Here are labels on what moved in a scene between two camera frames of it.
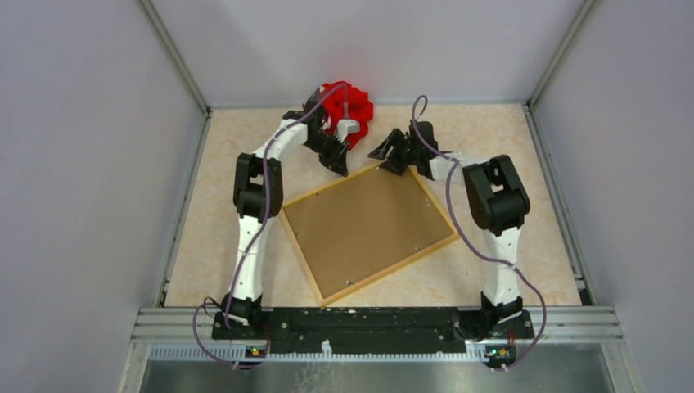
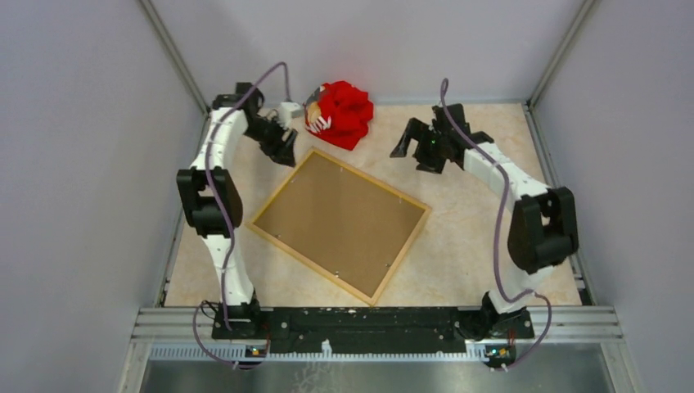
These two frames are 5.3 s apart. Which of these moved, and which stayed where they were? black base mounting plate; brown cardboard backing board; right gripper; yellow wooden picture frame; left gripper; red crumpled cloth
Moved: yellow wooden picture frame; right gripper; brown cardboard backing board; left gripper
Stayed: black base mounting plate; red crumpled cloth
